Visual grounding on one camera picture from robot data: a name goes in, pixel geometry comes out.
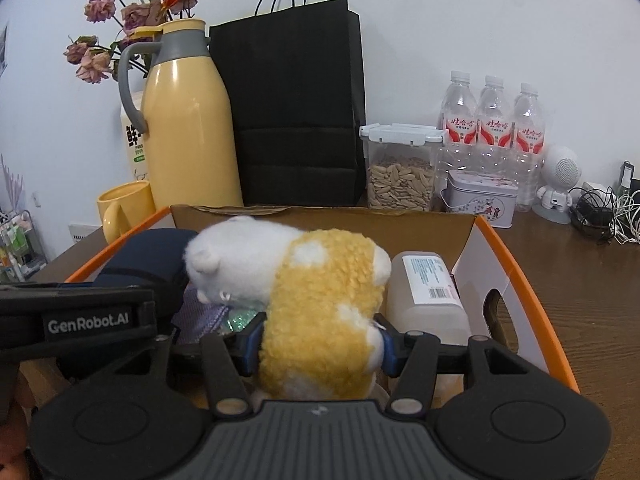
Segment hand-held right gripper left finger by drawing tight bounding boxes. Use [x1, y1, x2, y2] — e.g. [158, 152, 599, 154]
[92, 316, 268, 419]

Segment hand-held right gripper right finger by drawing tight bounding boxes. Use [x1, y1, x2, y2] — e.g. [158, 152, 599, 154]
[372, 312, 549, 418]

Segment clear plastic bag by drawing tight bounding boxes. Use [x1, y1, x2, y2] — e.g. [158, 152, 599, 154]
[220, 307, 263, 336]

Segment purple woven cloth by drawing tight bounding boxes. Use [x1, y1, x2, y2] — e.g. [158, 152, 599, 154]
[172, 287, 231, 345]

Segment frosted plastic container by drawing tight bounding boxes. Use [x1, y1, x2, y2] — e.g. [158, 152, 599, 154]
[387, 251, 472, 346]

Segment white yellow plush hamster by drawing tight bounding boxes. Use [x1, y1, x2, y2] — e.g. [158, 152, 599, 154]
[184, 216, 392, 402]

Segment dark navy zip pouch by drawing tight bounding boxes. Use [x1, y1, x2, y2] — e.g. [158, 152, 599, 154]
[94, 228, 198, 311]

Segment orange cardboard box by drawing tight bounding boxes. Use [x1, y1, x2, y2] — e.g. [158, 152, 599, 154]
[64, 204, 581, 411]

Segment person's left hand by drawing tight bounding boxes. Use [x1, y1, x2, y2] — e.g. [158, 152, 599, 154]
[0, 401, 29, 480]

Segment yellow mug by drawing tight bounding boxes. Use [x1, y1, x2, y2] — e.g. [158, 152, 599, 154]
[96, 181, 157, 245]

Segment purple lavender sprigs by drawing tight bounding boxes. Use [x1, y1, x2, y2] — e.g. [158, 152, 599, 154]
[0, 154, 27, 213]

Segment clear seed container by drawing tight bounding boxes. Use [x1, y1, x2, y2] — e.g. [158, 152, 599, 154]
[359, 123, 449, 212]

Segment floral tin box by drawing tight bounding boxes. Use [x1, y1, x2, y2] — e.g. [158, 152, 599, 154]
[440, 169, 519, 229]

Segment white milk carton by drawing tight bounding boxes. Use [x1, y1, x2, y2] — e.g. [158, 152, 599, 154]
[120, 91, 151, 182]

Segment yellow thermos jug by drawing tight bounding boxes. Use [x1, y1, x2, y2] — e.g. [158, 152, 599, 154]
[117, 19, 245, 211]

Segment white robot toy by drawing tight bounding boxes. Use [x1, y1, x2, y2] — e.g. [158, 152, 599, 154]
[532, 145, 583, 225]

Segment clear water bottle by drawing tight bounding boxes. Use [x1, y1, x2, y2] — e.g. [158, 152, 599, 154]
[436, 71, 481, 196]
[475, 75, 516, 181]
[511, 82, 547, 212]

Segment black paper bag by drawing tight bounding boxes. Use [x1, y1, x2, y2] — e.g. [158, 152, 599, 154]
[209, 0, 367, 207]

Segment dried pink rose bouquet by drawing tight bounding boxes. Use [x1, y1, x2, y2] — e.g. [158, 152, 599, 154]
[63, 0, 201, 85]

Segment wire desk organizer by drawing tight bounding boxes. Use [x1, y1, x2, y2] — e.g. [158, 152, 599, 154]
[0, 210, 49, 283]

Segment black cable bundle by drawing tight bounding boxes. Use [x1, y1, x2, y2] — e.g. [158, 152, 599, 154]
[569, 186, 618, 246]

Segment white cable bundle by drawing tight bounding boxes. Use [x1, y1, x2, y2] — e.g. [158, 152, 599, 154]
[610, 191, 640, 247]

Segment wall poster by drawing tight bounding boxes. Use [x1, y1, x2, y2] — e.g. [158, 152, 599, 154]
[0, 22, 11, 78]

